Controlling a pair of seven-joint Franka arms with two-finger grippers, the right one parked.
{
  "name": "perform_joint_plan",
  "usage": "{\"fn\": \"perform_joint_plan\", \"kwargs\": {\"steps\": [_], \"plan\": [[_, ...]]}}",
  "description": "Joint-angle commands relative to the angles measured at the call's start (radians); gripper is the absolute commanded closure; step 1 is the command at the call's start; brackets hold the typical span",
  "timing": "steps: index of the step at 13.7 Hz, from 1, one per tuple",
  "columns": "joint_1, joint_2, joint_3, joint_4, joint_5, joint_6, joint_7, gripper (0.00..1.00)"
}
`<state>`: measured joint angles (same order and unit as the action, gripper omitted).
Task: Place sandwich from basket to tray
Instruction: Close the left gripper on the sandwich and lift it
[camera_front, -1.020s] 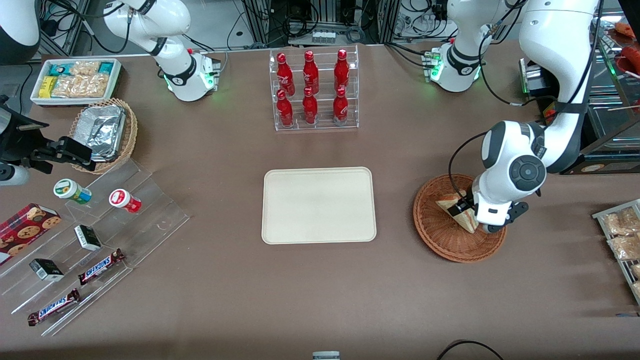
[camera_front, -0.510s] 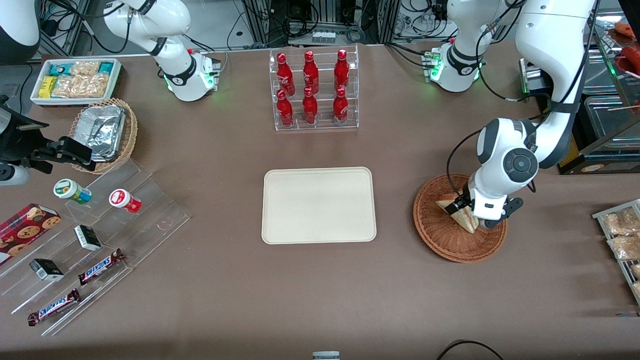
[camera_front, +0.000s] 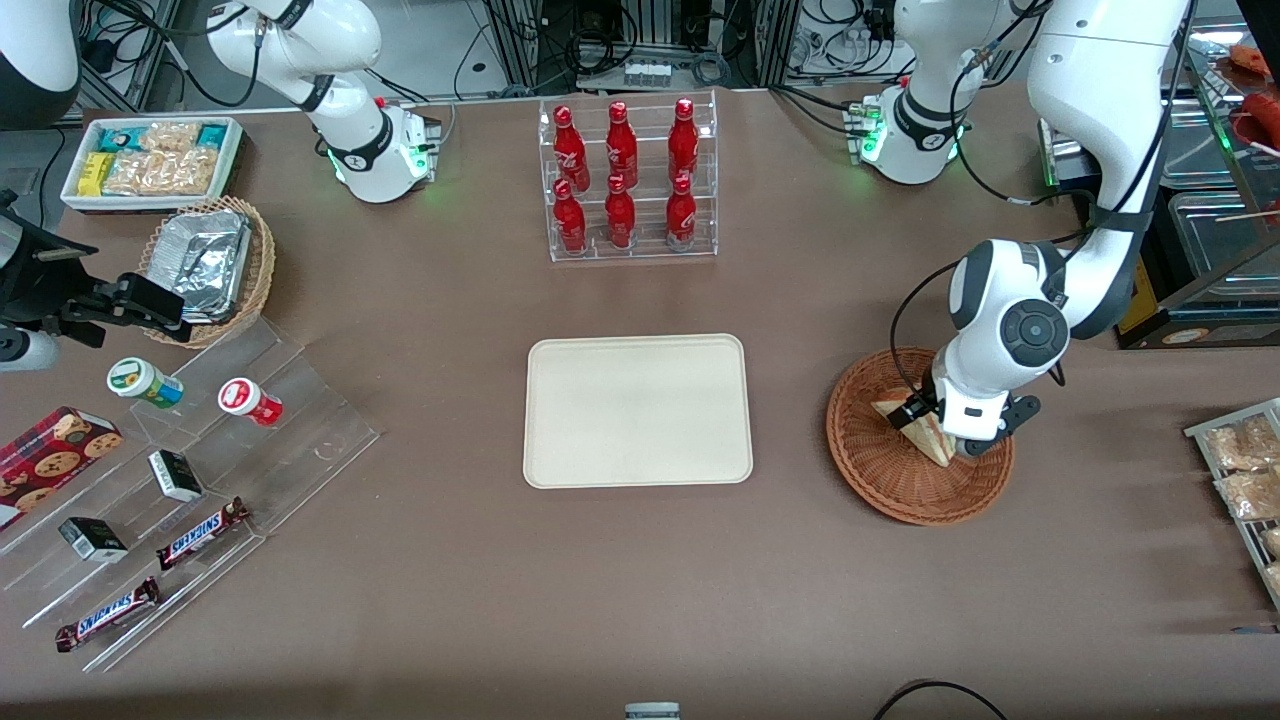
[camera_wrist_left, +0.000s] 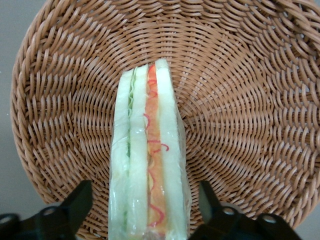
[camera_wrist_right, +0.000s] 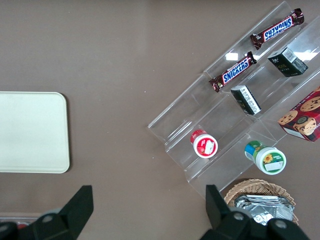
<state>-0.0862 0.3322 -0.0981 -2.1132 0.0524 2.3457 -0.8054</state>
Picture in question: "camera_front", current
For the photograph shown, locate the triangle sandwich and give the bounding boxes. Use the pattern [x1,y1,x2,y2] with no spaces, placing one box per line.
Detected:
[871,397,958,469]

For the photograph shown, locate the brown round wicker basket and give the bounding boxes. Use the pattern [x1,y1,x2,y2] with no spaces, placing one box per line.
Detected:
[826,346,1016,527]

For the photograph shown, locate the light wicker basket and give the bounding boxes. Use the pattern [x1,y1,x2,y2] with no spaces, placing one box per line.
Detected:
[138,196,277,350]

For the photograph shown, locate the tray of packaged pastries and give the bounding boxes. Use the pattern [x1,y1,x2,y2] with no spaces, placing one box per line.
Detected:
[1184,397,1280,612]

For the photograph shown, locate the cream rectangular tray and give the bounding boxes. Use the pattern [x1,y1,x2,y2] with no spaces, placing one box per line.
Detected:
[523,334,754,490]

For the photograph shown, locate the aluminium foil container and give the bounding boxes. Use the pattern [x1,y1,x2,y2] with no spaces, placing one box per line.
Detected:
[153,209,253,325]

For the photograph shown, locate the green lid snack cup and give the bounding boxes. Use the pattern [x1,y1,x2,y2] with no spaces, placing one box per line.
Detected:
[107,357,185,410]

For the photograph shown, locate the large clear cracker bag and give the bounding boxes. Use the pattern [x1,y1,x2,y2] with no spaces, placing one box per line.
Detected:
[103,148,219,197]

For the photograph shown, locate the red lid snack cup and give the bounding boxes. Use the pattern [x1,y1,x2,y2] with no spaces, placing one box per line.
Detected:
[217,377,284,428]

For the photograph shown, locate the black appliance with yellow panel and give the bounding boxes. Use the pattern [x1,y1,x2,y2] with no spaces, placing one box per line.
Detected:
[1038,20,1280,352]

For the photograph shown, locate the white rectangular snack bin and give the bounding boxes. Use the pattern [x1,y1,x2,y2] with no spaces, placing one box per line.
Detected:
[60,116,245,214]

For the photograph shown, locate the small clear cracker bag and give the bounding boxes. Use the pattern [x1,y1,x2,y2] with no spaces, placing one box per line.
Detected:
[140,121,203,153]

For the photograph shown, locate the small black box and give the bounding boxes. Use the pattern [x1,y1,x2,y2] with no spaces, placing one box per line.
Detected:
[57,516,130,564]
[147,449,205,504]

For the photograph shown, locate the red cookie box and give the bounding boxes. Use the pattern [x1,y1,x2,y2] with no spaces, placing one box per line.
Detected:
[0,406,124,532]

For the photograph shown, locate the clear acrylic stepped display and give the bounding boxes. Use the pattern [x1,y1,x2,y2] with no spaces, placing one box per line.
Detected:
[0,317,382,674]

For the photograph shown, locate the snickers bar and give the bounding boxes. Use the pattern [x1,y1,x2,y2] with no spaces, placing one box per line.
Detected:
[54,576,162,654]
[155,497,251,572]

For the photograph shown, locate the clear acrylic bottle rack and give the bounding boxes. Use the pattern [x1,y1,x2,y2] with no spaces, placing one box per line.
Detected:
[537,89,720,264]

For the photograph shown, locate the red soda bottle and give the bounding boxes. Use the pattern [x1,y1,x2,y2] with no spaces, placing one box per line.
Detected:
[553,105,592,193]
[552,180,589,254]
[604,174,638,250]
[604,101,640,190]
[665,174,699,252]
[667,97,701,187]

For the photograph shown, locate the red sausage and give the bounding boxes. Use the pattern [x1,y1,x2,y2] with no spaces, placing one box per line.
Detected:
[1238,92,1280,153]

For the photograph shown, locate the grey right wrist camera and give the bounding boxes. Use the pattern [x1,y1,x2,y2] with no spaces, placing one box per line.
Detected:
[0,328,63,374]

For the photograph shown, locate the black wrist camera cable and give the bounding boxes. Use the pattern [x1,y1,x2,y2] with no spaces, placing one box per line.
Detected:
[887,257,967,407]

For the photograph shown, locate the black cable loop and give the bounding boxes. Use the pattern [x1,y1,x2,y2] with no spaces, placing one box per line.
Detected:
[872,679,1012,720]

